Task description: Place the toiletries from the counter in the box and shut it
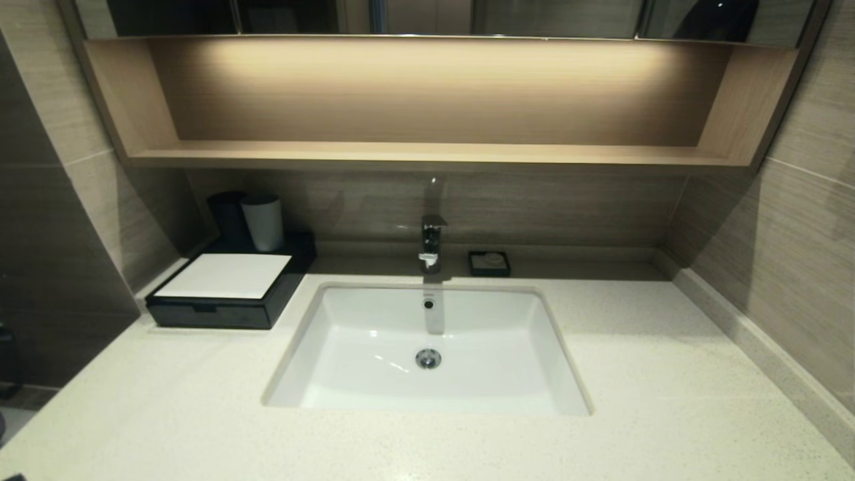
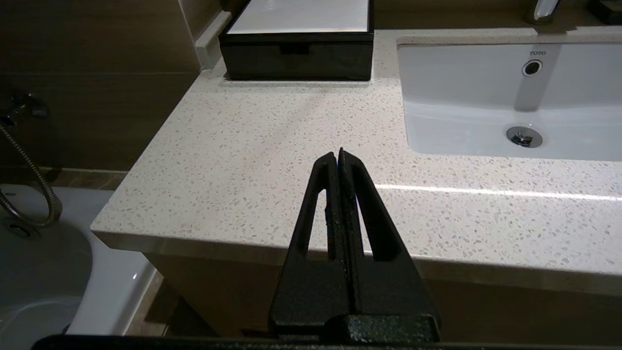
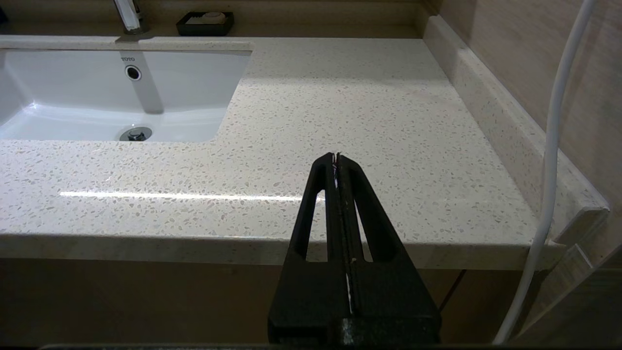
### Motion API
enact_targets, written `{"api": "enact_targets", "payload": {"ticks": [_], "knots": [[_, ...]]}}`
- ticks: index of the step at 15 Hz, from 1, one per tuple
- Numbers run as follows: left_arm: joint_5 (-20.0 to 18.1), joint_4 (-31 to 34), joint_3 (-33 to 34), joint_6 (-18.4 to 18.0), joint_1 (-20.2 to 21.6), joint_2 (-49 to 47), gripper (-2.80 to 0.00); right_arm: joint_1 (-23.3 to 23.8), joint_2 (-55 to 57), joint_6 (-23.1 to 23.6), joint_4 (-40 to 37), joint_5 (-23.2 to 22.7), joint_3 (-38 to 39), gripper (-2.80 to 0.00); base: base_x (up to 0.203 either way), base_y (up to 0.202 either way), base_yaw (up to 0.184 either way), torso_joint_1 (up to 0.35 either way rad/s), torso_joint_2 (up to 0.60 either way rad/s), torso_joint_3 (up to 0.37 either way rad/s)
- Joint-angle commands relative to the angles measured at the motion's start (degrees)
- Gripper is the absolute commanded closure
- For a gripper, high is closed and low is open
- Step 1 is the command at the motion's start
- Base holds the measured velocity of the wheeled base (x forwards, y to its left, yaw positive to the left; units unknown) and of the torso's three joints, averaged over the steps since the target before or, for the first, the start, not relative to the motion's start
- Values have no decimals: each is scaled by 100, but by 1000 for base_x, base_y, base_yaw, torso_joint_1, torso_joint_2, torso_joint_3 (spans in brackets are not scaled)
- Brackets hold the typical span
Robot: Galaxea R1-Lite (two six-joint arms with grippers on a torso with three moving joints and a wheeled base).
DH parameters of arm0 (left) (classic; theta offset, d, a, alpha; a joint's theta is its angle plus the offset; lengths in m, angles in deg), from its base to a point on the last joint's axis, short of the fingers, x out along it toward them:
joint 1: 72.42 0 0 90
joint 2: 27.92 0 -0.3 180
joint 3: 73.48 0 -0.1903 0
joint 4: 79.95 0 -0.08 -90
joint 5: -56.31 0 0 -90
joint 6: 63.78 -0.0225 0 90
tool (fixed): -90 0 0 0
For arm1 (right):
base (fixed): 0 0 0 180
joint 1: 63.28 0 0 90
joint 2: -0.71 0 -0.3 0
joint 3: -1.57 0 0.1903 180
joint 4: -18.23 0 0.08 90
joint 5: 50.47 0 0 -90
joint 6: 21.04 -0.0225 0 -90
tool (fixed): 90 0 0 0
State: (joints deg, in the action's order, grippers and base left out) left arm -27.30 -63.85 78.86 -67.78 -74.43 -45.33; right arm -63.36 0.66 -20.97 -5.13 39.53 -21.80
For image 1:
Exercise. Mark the grey tumbler cup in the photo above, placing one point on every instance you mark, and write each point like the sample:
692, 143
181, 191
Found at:
263, 225

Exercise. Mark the black box drawer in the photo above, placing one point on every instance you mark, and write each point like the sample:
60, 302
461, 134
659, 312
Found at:
220, 315

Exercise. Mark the black tray box white lid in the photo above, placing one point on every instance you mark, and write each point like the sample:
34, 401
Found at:
234, 275

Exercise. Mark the chrome sink faucet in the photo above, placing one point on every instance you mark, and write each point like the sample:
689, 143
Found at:
432, 242

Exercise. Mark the black soap dish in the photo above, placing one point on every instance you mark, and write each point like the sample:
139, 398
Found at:
475, 268

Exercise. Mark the beige soap bar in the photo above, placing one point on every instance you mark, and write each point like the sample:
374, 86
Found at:
494, 258

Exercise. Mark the chrome sink drain stopper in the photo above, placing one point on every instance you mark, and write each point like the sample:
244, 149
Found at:
428, 359

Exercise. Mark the white ceramic sink basin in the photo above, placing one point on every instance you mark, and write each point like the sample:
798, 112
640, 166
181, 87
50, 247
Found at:
361, 361

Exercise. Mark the black cylindrical cup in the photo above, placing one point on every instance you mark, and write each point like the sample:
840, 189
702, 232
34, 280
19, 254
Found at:
228, 218

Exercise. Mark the mirror cabinet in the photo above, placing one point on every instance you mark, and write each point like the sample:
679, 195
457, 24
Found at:
534, 18

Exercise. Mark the wooden wall shelf niche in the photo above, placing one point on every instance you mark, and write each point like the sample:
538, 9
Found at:
427, 155

